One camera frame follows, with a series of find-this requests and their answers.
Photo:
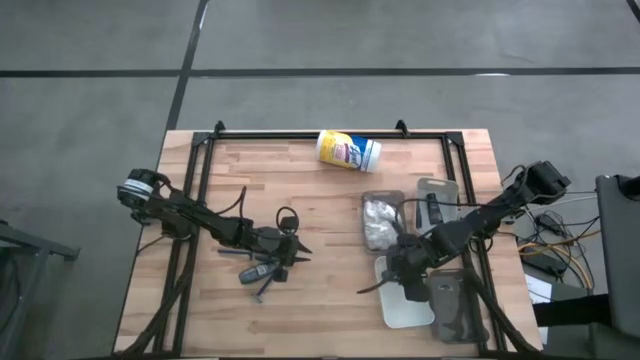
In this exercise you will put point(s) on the white paper sheet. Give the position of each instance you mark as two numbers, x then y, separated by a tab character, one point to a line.
539	290

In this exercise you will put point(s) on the black power brick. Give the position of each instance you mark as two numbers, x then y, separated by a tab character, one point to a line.
545	264

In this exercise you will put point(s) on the grey metal stand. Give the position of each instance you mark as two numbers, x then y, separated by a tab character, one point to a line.
30	250

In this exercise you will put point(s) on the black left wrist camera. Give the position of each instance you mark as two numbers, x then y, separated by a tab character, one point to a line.
288	224

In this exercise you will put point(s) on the white cotton ball bag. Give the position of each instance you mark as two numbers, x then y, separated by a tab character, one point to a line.
380	211

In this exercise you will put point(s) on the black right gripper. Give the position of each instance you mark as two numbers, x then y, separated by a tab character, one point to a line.
412	265

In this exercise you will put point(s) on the dark grey trimmer with label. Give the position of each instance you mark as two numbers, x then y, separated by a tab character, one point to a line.
257	274

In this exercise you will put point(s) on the clear cotton swab bag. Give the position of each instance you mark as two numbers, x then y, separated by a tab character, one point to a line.
382	236

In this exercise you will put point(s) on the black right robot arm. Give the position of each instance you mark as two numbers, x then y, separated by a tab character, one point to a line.
490	215

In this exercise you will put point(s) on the black aluminium table frame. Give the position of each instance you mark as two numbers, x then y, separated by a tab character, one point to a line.
300	135

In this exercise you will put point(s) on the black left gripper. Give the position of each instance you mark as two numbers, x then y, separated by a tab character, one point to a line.
280	250

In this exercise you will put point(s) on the white plastic bin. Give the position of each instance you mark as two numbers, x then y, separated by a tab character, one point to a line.
405	315

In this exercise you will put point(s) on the yellow white wipes canister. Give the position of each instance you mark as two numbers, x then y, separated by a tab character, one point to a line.
347	151

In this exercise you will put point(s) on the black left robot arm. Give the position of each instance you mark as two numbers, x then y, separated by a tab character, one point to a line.
200	220

